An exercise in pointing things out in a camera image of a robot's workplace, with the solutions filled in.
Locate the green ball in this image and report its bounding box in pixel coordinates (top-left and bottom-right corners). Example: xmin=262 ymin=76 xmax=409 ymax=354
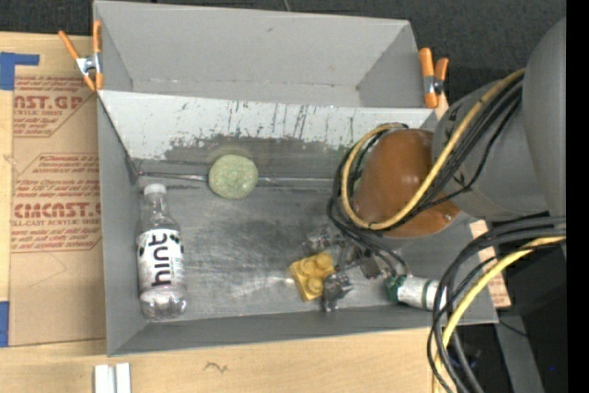
xmin=207 ymin=154 xmax=260 ymax=200

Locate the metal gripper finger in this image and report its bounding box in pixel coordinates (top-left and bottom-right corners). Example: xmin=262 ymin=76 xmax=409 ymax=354
xmin=321 ymin=271 xmax=355 ymax=314
xmin=302 ymin=227 xmax=345 ymax=253

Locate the yellow toy brick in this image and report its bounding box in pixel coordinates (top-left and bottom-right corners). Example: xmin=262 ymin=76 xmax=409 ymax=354
xmin=288 ymin=251 xmax=337 ymax=303

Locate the brown cardboard board red print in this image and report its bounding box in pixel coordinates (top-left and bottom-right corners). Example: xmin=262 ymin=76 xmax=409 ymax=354
xmin=0 ymin=30 xmax=513 ymax=349

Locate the grey metal bin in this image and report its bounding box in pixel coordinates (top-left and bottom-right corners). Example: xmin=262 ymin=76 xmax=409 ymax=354
xmin=91 ymin=0 xmax=501 ymax=358

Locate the clear plastic bottle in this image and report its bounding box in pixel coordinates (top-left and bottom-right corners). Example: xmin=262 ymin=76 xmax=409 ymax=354
xmin=134 ymin=182 xmax=189 ymax=321

